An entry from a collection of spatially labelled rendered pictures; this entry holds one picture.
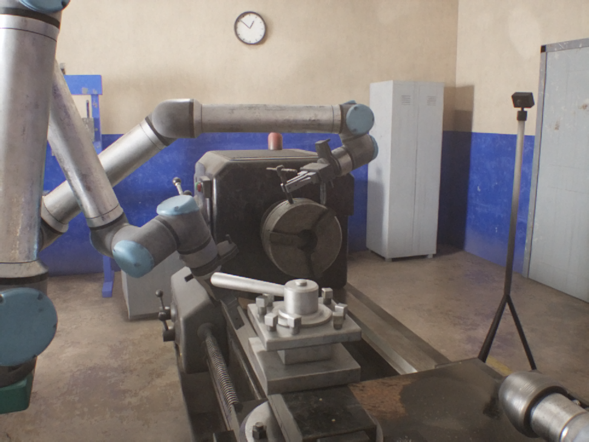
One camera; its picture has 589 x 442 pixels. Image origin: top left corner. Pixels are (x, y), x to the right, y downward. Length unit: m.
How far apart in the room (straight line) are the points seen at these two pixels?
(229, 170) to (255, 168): 0.09
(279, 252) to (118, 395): 1.66
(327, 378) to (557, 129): 4.17
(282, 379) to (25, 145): 0.59
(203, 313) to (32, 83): 1.13
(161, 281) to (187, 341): 1.96
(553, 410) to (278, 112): 1.09
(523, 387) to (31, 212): 0.85
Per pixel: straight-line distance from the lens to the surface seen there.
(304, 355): 0.88
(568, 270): 4.80
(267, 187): 1.75
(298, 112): 1.50
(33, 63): 0.98
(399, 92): 5.10
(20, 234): 0.98
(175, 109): 1.49
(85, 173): 1.17
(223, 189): 1.71
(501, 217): 5.44
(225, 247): 1.26
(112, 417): 2.80
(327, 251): 1.64
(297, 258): 1.61
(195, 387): 2.15
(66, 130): 1.15
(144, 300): 3.84
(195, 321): 1.86
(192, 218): 1.16
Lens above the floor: 1.48
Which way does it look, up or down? 12 degrees down
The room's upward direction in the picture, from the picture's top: straight up
